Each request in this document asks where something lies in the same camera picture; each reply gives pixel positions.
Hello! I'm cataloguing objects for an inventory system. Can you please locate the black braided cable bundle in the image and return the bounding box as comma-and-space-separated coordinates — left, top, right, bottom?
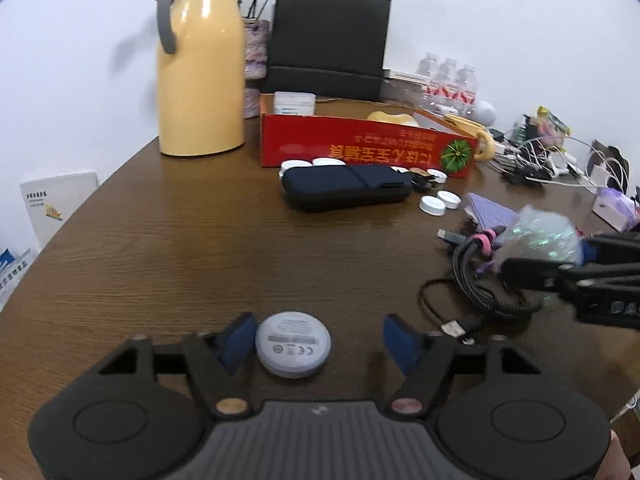
437, 228, 547, 319

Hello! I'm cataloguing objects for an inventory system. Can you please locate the purple tissue packet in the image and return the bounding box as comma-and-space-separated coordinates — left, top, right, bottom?
592, 187, 639, 234

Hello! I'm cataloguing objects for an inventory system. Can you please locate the thin black usb cable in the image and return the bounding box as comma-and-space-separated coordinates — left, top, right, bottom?
419, 279, 484, 337

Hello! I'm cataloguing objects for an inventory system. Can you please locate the colourful snack packet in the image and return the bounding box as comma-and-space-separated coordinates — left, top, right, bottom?
536, 105, 572, 137

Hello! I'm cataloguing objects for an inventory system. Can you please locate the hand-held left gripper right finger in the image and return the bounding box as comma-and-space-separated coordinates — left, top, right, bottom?
383, 313, 541, 419

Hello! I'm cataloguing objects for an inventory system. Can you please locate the clear plastic bag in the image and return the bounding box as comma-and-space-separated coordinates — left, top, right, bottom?
492, 204, 584, 274

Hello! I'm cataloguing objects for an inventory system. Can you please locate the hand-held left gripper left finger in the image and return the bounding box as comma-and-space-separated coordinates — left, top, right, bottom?
100, 312, 258, 421

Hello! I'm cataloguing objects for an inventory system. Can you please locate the navy zip pouch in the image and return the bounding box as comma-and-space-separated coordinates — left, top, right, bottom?
281, 163, 413, 213

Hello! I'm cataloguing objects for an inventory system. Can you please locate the small white box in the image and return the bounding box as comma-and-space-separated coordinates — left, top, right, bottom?
273, 91, 316, 116

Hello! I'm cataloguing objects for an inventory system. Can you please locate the patterned purple vase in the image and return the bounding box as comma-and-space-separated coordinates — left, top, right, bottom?
243, 17, 271, 120

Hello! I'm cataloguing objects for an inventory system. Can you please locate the white round puck device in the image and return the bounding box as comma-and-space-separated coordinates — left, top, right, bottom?
255, 309, 332, 379

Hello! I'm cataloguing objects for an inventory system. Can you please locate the white round speaker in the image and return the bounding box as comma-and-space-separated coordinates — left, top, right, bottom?
472, 99, 499, 126

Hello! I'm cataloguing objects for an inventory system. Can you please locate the flat white carton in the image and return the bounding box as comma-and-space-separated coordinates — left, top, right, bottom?
382, 67, 432, 81

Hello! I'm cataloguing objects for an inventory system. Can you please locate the black paper bag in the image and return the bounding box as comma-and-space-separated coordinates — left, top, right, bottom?
262, 0, 393, 103

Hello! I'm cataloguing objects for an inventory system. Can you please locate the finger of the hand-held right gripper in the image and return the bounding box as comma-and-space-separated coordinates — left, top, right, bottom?
499, 257, 577, 291
579, 232, 640, 265

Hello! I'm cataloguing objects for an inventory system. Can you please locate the red cardboard box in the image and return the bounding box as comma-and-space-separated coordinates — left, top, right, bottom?
258, 92, 494, 181

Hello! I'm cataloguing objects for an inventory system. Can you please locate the yellow thermos jug grey handle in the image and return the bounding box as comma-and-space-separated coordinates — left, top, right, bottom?
156, 0, 247, 157

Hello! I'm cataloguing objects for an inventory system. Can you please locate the pale yellow plush item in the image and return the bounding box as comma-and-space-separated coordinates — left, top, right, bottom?
367, 109, 422, 129

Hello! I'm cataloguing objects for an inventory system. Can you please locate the blue and white packet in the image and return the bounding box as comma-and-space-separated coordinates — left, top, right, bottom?
0, 247, 39, 312

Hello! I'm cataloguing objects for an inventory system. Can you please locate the purple cloth packet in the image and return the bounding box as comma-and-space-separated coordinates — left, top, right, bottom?
464, 192, 519, 229

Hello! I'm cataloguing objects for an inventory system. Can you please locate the dark brown pouch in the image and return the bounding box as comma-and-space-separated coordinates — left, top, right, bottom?
590, 139, 627, 172

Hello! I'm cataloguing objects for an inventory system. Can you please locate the tangle of chargers and cables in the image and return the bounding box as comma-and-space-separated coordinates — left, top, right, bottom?
489, 115, 632, 194

